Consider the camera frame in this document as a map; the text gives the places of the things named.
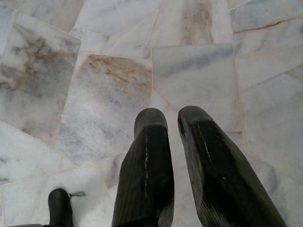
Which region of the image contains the black robot foot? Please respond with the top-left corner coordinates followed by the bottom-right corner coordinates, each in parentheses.
top-left (48, 188), bottom-right (73, 227)

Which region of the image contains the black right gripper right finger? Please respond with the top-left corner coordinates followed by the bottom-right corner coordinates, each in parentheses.
top-left (177, 105), bottom-right (288, 227)

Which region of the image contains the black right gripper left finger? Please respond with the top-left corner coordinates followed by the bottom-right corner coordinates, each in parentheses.
top-left (111, 107), bottom-right (176, 227)

